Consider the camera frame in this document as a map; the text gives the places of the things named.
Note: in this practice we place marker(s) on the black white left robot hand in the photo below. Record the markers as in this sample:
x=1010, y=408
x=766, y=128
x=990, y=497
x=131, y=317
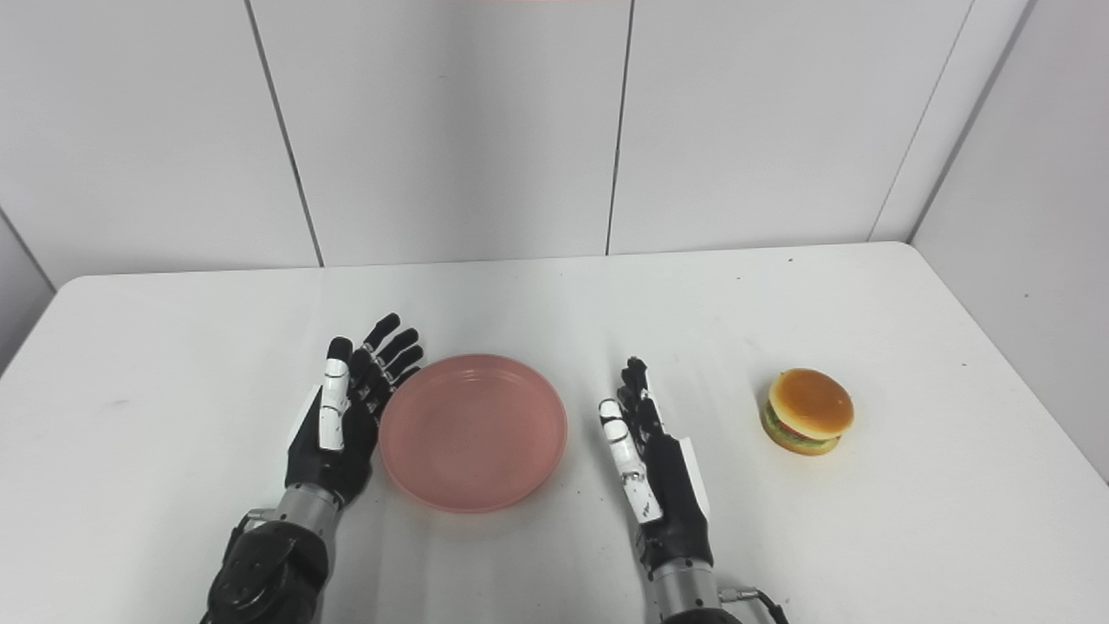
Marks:
x=342, y=433

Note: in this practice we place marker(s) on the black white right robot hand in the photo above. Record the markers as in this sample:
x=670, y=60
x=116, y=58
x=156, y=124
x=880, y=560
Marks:
x=663, y=485

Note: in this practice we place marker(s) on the pink round plate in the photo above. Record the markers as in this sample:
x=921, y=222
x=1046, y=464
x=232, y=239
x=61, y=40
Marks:
x=472, y=433

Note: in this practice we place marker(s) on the toy hamburger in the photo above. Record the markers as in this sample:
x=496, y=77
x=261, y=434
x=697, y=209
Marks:
x=810, y=407

